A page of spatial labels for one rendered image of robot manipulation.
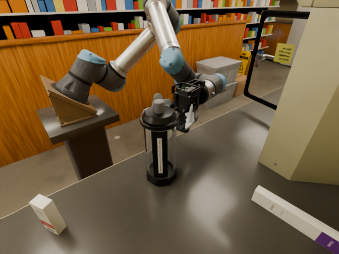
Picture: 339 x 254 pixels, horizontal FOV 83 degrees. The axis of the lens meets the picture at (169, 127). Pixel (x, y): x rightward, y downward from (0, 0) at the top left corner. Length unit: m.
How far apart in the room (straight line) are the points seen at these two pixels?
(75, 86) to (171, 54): 0.51
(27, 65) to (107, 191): 1.75
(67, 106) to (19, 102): 1.36
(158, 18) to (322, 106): 0.60
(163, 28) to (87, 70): 0.41
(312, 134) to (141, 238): 0.52
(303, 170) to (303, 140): 0.11
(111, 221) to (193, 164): 0.32
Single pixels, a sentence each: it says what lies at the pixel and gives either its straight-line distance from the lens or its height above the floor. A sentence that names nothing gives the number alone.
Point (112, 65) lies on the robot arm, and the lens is 1.06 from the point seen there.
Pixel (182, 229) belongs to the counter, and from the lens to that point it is 0.55.
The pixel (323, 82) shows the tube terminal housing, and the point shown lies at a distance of 0.59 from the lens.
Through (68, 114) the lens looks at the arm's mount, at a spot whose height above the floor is 0.99.
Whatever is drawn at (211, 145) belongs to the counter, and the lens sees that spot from 0.78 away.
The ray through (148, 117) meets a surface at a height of 1.18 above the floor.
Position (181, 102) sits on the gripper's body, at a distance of 0.58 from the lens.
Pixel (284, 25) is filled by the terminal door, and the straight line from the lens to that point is 0.98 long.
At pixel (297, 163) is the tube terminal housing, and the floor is 1.01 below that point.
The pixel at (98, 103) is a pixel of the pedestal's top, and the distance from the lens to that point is 1.15.
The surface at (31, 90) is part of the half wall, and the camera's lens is 2.27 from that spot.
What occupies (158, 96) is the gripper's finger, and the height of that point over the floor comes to 1.18.
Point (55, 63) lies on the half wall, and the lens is 2.23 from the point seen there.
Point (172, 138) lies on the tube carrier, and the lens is 0.52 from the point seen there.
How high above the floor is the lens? 1.42
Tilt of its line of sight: 34 degrees down
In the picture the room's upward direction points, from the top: straight up
